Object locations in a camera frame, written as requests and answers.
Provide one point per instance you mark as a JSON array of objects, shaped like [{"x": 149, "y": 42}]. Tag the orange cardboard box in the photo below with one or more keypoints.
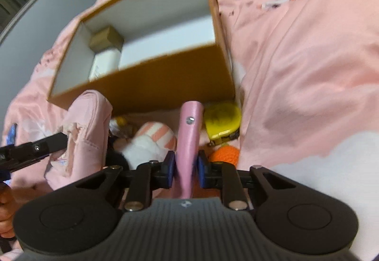
[{"x": 165, "y": 83}]

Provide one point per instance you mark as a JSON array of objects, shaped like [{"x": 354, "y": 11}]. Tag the white plush toy striped hat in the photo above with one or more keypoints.
[{"x": 151, "y": 139}]

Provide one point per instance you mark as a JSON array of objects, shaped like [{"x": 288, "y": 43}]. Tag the small printed cardboard box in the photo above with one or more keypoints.
[{"x": 106, "y": 38}]

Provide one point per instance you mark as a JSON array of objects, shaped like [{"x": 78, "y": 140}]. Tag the yellow tape measure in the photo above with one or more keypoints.
[{"x": 222, "y": 118}]

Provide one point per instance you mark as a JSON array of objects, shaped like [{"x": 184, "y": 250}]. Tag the white rectangular box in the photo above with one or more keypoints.
[{"x": 105, "y": 64}]

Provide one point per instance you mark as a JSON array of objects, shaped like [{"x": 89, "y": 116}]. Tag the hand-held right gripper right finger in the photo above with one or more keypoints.
[{"x": 202, "y": 170}]

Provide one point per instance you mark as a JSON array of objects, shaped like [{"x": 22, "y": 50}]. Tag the person's left hand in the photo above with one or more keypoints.
[{"x": 6, "y": 213}]

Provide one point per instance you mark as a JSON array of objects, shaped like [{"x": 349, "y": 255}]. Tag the orange crochet ball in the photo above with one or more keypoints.
[{"x": 226, "y": 154}]

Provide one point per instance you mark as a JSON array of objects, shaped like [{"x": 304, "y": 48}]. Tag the pink cloth pouch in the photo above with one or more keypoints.
[{"x": 88, "y": 130}]

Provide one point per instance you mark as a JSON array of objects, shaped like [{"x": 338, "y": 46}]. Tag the pink printed bed sheet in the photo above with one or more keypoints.
[{"x": 296, "y": 71}]

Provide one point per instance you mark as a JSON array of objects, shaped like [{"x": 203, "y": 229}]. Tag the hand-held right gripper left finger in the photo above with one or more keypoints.
[{"x": 170, "y": 169}]

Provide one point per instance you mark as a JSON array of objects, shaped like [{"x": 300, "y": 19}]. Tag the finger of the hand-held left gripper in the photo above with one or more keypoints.
[
  {"x": 12, "y": 133},
  {"x": 35, "y": 148}
]

